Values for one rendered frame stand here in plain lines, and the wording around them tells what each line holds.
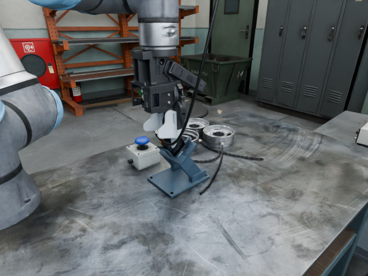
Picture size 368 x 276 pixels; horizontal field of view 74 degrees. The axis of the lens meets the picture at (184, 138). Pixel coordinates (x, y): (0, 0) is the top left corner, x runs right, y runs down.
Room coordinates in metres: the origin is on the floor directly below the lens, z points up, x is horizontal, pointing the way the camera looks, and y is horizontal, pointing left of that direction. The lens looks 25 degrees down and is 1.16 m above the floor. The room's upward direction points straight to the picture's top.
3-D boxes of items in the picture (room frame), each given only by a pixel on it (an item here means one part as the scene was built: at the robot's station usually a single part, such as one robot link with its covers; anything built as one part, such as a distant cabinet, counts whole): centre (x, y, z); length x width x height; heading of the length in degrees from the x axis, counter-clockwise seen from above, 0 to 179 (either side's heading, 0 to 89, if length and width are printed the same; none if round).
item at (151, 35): (0.50, 0.05, 1.14); 0.08 x 0.08 x 0.05
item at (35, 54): (3.72, 2.03, 0.50); 0.91 x 0.24 x 1.00; 128
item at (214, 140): (0.75, -0.12, 0.82); 0.10 x 0.10 x 0.04
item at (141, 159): (0.62, 0.12, 0.82); 0.08 x 0.07 x 0.05; 128
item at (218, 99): (4.21, -0.49, 0.35); 1.04 x 0.74 x 0.70; 38
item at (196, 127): (0.82, -0.04, 0.82); 0.10 x 0.10 x 0.04
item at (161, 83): (0.50, 0.05, 1.06); 0.09 x 0.08 x 0.12; 131
